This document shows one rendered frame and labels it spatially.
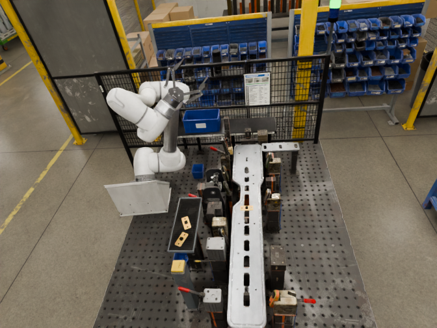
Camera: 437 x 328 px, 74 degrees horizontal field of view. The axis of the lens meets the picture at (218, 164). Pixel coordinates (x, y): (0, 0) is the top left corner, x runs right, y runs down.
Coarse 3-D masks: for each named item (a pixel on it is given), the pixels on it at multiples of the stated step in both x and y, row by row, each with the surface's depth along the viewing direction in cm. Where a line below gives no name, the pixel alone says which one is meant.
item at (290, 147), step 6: (264, 144) 233; (270, 144) 232; (276, 144) 231; (282, 144) 230; (288, 144) 229; (264, 150) 227; (270, 150) 227; (276, 150) 226; (282, 150) 225; (288, 150) 225; (294, 150) 224
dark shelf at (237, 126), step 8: (232, 120) 258; (240, 120) 257; (248, 120) 256; (256, 120) 254; (264, 120) 253; (272, 120) 252; (184, 128) 258; (232, 128) 249; (240, 128) 248; (256, 128) 246; (264, 128) 244; (272, 128) 243; (184, 136) 250; (192, 136) 250; (200, 136) 249; (208, 136) 249; (216, 136) 248
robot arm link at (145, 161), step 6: (138, 150) 221; (144, 150) 220; (150, 150) 223; (138, 156) 219; (144, 156) 219; (150, 156) 220; (156, 156) 222; (138, 162) 218; (144, 162) 218; (150, 162) 219; (156, 162) 221; (138, 168) 218; (144, 168) 218; (150, 168) 219; (156, 168) 222; (138, 174) 218; (144, 174) 217
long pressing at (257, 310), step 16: (256, 144) 234; (240, 160) 222; (256, 160) 220; (240, 176) 209; (256, 176) 207; (256, 192) 196; (256, 208) 185; (240, 224) 178; (256, 224) 176; (240, 240) 169; (256, 240) 168; (240, 256) 161; (256, 256) 160; (240, 272) 155; (256, 272) 154; (240, 288) 148; (256, 288) 147; (240, 304) 142; (256, 304) 141; (240, 320) 137; (256, 320) 136
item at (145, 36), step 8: (144, 32) 482; (144, 40) 449; (136, 48) 428; (144, 48) 444; (152, 48) 488; (152, 56) 485; (152, 64) 452; (152, 72) 452; (144, 80) 484; (160, 80) 461
